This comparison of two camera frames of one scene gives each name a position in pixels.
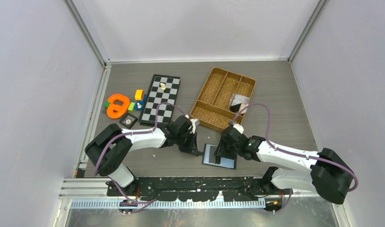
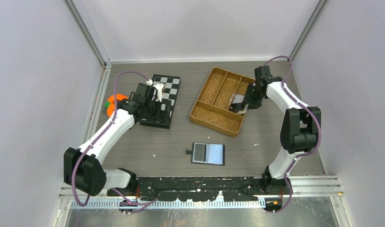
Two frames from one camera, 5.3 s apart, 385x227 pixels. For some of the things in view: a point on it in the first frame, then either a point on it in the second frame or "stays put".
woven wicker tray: [212, 109] stays put
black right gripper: [221, 151] → [249, 100]
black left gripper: [192, 147] → [161, 117]
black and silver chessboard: [162, 89] stays put
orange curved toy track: [111, 106] stays put
